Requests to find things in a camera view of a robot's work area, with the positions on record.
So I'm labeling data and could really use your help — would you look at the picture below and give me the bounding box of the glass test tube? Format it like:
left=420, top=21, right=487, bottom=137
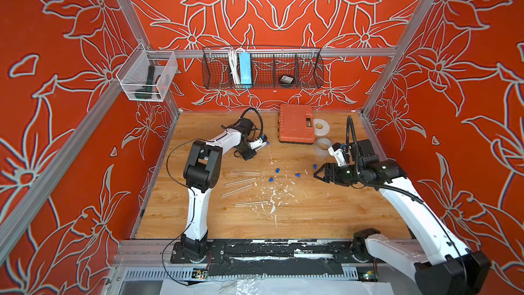
left=230, top=171, right=261, bottom=176
left=221, top=183, right=255, bottom=197
left=235, top=201, right=270, bottom=207
left=225, top=178, right=257, bottom=187

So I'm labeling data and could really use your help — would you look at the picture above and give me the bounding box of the black wire basket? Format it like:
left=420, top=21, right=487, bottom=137
left=201, top=46, right=325, bottom=90

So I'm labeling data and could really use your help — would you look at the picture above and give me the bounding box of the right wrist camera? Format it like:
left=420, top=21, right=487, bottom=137
left=328, top=143, right=351, bottom=167

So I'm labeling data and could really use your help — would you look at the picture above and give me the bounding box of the white cable bundle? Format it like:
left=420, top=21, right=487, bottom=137
left=228, top=48, right=241, bottom=87

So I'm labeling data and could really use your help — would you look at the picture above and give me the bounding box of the clear acrylic box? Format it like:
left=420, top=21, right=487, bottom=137
left=116, top=43, right=178, bottom=102

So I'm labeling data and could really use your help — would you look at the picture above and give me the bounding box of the clear tape roll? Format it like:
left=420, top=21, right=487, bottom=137
left=314, top=137, right=333, bottom=157

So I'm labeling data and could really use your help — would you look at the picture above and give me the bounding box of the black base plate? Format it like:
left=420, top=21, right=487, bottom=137
left=161, top=239, right=379, bottom=282

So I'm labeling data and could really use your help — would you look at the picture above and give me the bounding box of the white tape roll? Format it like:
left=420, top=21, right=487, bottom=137
left=313, top=118, right=330, bottom=137

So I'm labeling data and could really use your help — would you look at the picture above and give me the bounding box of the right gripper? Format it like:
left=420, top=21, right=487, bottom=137
left=312, top=162, right=364, bottom=187

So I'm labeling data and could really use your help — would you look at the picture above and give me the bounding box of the orange tool case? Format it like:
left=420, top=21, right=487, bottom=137
left=278, top=104, right=315, bottom=145

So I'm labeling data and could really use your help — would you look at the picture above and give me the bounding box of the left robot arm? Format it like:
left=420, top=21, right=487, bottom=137
left=166, top=107, right=268, bottom=263

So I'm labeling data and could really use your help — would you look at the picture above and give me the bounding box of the small black device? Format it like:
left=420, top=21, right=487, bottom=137
left=278, top=75, right=295, bottom=87

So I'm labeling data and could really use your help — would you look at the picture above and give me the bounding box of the dark green tool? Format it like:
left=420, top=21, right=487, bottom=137
left=135, top=65, right=155, bottom=100

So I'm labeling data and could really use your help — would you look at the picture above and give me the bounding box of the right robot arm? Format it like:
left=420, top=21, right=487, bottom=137
left=314, top=116, right=491, bottom=294

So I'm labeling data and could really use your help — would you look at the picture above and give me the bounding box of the light blue box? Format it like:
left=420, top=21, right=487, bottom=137
left=238, top=52, right=252, bottom=88

